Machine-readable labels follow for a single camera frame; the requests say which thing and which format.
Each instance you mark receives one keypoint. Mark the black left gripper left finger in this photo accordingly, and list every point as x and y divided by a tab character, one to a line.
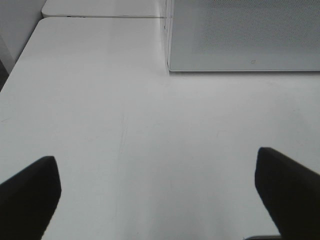
28	200

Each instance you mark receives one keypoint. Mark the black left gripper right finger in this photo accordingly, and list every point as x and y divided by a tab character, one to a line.
290	192

